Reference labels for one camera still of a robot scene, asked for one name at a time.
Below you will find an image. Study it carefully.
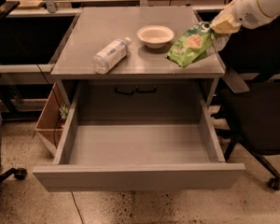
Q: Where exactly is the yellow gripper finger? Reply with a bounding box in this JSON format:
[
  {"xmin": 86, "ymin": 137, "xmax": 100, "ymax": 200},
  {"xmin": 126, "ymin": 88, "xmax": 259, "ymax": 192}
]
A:
[
  {"xmin": 211, "ymin": 15, "xmax": 241, "ymax": 34},
  {"xmin": 221, "ymin": 0, "xmax": 236, "ymax": 16}
]

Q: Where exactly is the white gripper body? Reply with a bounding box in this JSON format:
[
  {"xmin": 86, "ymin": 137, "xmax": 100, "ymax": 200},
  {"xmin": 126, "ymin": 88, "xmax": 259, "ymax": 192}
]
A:
[{"xmin": 232, "ymin": 0, "xmax": 271, "ymax": 29}]

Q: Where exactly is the green rice chip bag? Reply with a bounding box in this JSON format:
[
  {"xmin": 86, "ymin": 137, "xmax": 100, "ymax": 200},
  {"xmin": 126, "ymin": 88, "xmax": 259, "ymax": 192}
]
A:
[{"xmin": 166, "ymin": 21, "xmax": 230, "ymax": 68}]

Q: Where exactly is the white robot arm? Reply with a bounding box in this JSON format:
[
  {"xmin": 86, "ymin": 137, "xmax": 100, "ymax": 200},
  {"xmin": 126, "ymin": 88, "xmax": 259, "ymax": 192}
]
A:
[{"xmin": 210, "ymin": 0, "xmax": 280, "ymax": 34}]

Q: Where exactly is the grey drawer cabinet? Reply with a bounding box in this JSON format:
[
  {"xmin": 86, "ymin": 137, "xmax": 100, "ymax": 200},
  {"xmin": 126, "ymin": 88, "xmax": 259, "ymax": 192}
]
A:
[{"xmin": 52, "ymin": 7, "xmax": 225, "ymax": 124}]

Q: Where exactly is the open grey top drawer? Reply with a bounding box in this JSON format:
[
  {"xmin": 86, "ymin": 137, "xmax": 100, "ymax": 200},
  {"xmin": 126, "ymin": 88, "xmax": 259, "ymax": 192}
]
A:
[{"xmin": 33, "ymin": 81, "xmax": 245, "ymax": 191}]

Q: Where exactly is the white bowl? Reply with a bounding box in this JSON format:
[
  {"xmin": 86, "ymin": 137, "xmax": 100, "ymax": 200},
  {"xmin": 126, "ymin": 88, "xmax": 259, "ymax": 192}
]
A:
[{"xmin": 137, "ymin": 25, "xmax": 175, "ymax": 49}]

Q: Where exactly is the black office chair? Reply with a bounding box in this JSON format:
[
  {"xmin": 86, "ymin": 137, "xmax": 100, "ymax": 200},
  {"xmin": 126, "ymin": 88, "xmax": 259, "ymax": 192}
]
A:
[{"xmin": 218, "ymin": 16, "xmax": 280, "ymax": 190}]

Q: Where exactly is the clear plastic water bottle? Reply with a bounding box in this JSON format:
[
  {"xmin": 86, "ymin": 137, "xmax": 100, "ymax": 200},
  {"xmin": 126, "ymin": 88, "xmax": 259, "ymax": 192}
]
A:
[{"xmin": 93, "ymin": 37, "xmax": 132, "ymax": 74}]

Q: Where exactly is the black chair wheel base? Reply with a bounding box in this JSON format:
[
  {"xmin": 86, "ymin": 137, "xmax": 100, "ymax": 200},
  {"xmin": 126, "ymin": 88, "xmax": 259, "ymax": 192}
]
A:
[{"xmin": 0, "ymin": 168, "xmax": 28, "ymax": 184}]

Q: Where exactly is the black floor cable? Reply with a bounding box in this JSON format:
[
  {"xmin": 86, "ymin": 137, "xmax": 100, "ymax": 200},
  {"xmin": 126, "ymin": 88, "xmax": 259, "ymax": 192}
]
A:
[{"xmin": 70, "ymin": 191, "xmax": 85, "ymax": 224}]

